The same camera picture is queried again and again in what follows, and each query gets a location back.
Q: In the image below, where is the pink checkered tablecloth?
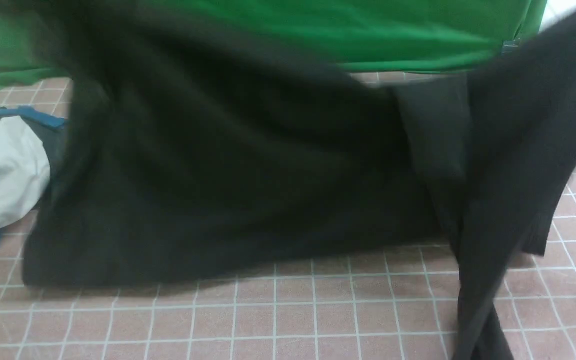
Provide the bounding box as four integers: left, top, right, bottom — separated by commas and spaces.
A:
0, 65, 576, 360

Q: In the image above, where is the white shirt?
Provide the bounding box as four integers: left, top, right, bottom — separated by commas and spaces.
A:
0, 116, 51, 228

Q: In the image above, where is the green backdrop cloth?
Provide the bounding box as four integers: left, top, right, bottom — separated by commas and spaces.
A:
0, 0, 547, 89

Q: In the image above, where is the dark gray long-sleeve shirt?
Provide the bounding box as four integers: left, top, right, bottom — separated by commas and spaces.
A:
22, 0, 576, 360

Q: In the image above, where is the blue and gray garment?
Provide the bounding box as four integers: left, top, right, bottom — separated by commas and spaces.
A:
0, 106, 69, 258

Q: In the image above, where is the blue clip on backdrop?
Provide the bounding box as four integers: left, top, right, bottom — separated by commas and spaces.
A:
500, 39, 522, 54

